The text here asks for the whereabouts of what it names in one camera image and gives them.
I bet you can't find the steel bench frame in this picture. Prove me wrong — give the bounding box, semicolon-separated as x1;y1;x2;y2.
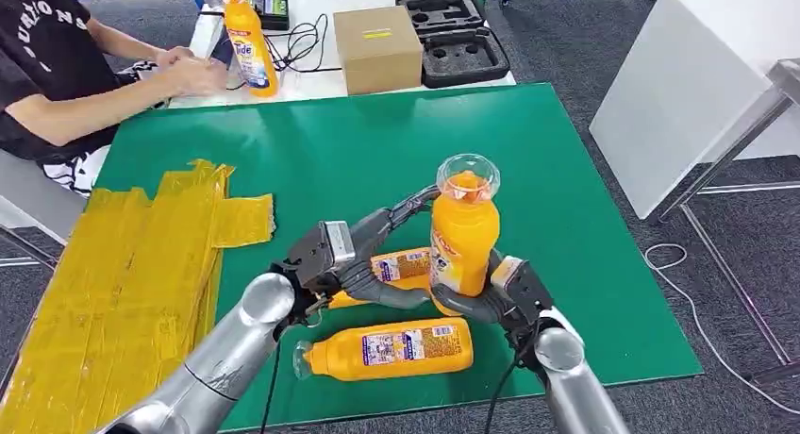
649;57;800;386

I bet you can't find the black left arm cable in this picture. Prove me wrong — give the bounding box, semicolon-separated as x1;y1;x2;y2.
258;337;284;434

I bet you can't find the tablet in blue cover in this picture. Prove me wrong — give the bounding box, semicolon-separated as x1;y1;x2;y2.
187;12;236;70

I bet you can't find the person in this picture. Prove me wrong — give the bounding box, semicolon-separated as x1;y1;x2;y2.
0;0;229;198

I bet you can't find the green mat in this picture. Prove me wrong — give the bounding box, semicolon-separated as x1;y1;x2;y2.
93;82;705;434

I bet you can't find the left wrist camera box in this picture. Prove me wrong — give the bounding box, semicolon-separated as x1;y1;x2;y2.
288;220;358;281

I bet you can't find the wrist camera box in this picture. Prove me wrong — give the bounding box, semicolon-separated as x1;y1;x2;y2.
288;220;358;281
490;256;555;329

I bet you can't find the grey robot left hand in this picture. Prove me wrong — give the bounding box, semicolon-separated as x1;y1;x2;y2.
339;184;442;311

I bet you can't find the yellow sheet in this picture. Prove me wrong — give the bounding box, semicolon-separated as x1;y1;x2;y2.
0;159;276;434

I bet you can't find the grey seat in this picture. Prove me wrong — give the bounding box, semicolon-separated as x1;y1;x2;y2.
0;149;89;248

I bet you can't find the person's right hand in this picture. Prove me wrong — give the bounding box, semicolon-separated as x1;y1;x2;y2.
163;56;229;99

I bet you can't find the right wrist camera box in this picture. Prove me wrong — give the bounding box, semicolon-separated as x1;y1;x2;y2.
490;256;555;329

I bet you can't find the white floor cable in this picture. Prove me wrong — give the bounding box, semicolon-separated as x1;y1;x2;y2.
643;242;800;417

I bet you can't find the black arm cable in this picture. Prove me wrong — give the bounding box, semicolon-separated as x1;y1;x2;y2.
482;334;540;434
258;337;284;434

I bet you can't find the black device with green screen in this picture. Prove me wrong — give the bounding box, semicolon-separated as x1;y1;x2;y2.
253;0;291;31

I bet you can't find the large white panel table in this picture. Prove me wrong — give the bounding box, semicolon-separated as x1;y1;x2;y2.
589;0;800;220

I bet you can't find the person's left hand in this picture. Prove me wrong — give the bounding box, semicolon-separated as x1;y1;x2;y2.
153;45;198;70

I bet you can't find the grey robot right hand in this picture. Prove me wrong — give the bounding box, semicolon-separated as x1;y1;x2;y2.
431;249;512;326

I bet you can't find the black cable tangle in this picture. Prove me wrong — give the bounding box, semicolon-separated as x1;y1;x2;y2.
265;13;342;75

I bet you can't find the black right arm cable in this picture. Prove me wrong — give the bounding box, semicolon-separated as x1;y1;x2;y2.
482;334;540;434

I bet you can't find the black foam case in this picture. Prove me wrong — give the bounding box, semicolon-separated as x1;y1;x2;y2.
395;0;511;90

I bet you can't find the cardboard box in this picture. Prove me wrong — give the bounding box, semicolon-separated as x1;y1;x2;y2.
332;6;425;97

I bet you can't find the orange drink bottle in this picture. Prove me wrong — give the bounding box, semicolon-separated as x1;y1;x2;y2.
292;317;475;383
325;247;434;311
429;154;502;317
217;0;280;99

